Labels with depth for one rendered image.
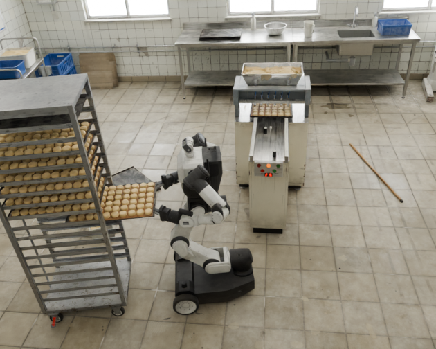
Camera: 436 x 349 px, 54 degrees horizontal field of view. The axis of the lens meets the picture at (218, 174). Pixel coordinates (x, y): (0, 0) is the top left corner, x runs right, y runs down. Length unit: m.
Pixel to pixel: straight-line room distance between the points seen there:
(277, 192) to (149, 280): 1.35
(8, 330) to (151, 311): 1.11
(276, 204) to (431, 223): 1.54
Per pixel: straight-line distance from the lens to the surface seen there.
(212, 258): 3.41
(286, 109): 4.25
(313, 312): 3.54
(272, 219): 3.97
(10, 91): 2.88
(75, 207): 2.98
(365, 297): 3.71
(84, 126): 2.94
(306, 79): 4.25
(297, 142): 4.30
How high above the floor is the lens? 2.78
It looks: 34 degrees down
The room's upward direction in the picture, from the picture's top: 4 degrees counter-clockwise
